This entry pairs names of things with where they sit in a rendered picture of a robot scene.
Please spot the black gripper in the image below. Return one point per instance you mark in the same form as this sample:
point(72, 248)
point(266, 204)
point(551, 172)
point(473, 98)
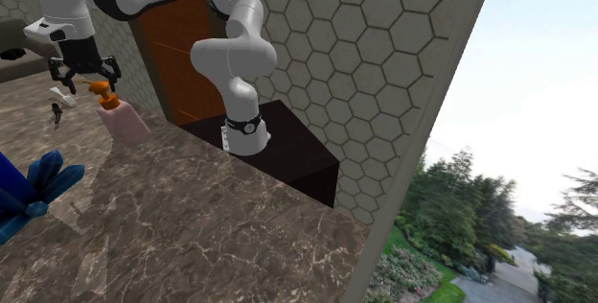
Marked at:
point(80, 53)

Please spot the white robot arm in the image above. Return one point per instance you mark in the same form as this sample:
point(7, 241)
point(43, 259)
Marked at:
point(236, 54)

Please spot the white fork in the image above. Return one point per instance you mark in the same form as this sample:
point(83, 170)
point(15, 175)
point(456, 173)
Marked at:
point(64, 97)

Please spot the small dark figure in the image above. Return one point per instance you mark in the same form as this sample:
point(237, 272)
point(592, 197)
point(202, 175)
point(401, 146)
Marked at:
point(56, 114)

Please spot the pink soap bottle orange pump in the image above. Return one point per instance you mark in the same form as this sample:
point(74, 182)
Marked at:
point(124, 122)

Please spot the black flat object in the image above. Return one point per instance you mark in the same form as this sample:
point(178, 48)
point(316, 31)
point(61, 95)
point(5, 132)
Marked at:
point(12, 54)

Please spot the orange wooden door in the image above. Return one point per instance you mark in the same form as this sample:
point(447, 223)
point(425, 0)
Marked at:
point(180, 59)

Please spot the blue crystal cluster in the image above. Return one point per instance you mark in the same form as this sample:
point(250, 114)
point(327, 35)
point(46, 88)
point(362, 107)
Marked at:
point(28, 194)

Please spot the dark robot stand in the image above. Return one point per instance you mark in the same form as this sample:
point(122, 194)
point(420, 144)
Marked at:
point(289, 148)

